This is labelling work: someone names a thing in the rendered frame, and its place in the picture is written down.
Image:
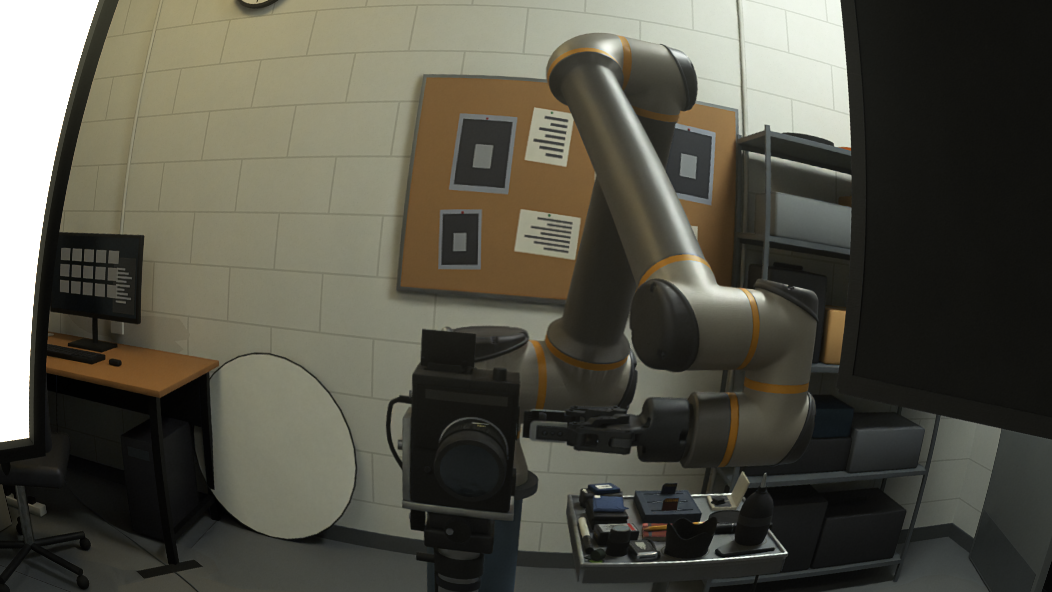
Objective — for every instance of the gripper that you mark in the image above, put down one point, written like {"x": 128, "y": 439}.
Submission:
{"x": 606, "y": 430}

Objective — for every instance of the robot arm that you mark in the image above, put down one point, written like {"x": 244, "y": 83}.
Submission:
{"x": 624, "y": 156}

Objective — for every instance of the dark blue card rack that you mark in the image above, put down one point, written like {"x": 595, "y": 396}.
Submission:
{"x": 667, "y": 508}

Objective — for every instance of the white grey card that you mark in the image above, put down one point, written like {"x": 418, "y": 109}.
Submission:
{"x": 739, "y": 486}

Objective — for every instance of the blue battery pack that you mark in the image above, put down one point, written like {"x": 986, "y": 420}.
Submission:
{"x": 605, "y": 501}

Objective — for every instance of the white cylinder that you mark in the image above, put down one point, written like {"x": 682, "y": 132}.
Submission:
{"x": 583, "y": 538}

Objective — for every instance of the black viewfinder hood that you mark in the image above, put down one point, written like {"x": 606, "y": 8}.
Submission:
{"x": 448, "y": 349}

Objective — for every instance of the small black box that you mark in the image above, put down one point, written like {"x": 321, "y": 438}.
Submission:
{"x": 612, "y": 538}

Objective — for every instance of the black tripod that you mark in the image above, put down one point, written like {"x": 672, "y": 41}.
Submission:
{"x": 456, "y": 551}

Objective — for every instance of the black lens hood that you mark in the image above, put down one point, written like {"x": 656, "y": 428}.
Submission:
{"x": 689, "y": 538}

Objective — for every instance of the cork notice board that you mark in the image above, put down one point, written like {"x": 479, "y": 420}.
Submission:
{"x": 493, "y": 246}

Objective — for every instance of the grey metal tray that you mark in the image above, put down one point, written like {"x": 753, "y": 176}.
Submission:
{"x": 682, "y": 567}

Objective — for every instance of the black air blower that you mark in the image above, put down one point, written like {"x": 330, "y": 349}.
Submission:
{"x": 754, "y": 518}

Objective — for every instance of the white round reflector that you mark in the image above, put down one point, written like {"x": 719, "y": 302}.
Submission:
{"x": 279, "y": 448}

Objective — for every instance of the tan cardboard box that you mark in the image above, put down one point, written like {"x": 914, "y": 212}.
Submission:
{"x": 834, "y": 335}

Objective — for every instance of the metal shelf unit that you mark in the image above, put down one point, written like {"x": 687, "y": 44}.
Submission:
{"x": 768, "y": 189}

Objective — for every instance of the black storage case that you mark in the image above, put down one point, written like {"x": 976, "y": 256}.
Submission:
{"x": 859, "y": 526}

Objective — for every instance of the light grey case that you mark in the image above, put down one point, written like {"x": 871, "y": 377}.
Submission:
{"x": 810, "y": 220}

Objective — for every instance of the grey storage box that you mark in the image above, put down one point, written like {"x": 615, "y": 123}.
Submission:
{"x": 883, "y": 442}

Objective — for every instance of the black computer tower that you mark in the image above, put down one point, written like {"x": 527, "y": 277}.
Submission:
{"x": 160, "y": 477}

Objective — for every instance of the wooden desk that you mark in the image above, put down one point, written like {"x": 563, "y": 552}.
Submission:
{"x": 140, "y": 370}

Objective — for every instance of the black flag panel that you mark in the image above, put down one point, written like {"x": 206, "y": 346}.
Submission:
{"x": 953, "y": 205}

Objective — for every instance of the black computer monitor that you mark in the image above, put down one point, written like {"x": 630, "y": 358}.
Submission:
{"x": 97, "y": 278}

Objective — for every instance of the black keyboard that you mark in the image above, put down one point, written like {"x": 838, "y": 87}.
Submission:
{"x": 76, "y": 354}

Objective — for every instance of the black office chair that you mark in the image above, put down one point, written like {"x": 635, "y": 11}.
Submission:
{"x": 37, "y": 526}

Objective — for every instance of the white softbox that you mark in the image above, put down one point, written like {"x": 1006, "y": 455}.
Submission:
{"x": 33, "y": 205}

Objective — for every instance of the black camera lens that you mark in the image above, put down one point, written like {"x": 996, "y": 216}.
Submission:
{"x": 471, "y": 460}

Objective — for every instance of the black camera body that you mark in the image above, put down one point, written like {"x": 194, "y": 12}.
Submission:
{"x": 460, "y": 398}

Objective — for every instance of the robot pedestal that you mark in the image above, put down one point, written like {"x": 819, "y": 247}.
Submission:
{"x": 519, "y": 526}

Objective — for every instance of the wall clock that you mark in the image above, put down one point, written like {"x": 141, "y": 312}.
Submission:
{"x": 258, "y": 3}

